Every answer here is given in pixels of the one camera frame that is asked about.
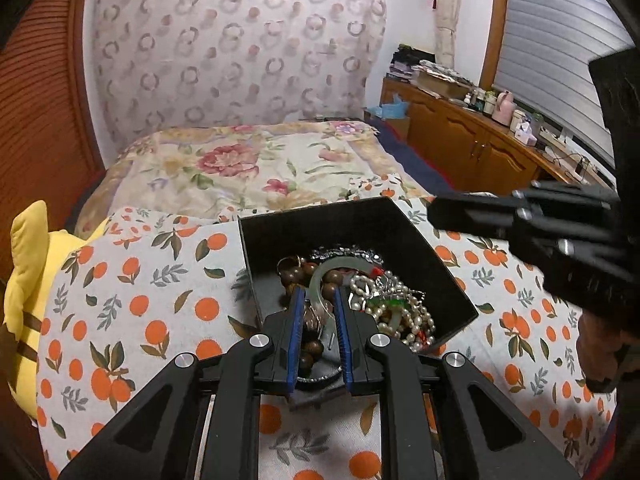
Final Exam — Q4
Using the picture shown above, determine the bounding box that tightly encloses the green stone silver pendant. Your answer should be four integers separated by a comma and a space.
367, 296, 407, 318

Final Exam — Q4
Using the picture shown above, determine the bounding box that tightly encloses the brown wooden bead bracelet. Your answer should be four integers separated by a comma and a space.
276, 257, 354, 378

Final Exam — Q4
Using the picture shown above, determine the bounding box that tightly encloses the white pearl necklace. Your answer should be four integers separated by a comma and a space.
348, 270, 437, 354

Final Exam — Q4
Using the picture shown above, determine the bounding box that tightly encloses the pale jade bangle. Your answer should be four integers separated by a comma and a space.
294, 256, 384, 386

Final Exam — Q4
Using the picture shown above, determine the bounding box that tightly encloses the black jewelry box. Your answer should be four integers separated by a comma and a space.
237, 196, 481, 406

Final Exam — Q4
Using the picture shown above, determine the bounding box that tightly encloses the person right hand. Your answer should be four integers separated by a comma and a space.
576, 311, 639, 393

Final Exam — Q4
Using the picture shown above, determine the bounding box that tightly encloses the wooden sideboard cabinet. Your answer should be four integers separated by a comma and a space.
380, 78, 606, 195

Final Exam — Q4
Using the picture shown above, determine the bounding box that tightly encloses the orange print bed cloth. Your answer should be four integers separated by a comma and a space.
35, 179, 616, 479

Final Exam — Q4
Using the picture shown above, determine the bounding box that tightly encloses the pink kettle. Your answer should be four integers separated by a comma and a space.
491, 91, 515, 127

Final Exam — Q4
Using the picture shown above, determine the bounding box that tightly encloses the floral quilt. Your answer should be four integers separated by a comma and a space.
76, 120, 432, 237

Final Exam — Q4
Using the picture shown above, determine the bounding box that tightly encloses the grey window blind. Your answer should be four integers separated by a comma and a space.
495, 0, 634, 165

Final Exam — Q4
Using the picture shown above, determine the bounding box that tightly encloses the blue tissue paper box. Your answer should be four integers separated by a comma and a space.
366, 93, 410, 120

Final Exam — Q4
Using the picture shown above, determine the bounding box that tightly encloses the yellow plush toy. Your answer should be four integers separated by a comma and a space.
1, 200, 107, 428

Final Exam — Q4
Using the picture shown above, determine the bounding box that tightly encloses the cream side curtain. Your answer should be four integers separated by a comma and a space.
435, 0, 461, 68

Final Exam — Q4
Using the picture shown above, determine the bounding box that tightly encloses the pink circle pattern curtain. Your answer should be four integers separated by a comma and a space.
92, 0, 386, 148

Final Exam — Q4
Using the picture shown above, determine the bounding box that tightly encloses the wooden louvered wardrobe door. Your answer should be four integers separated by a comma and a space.
1, 0, 105, 280

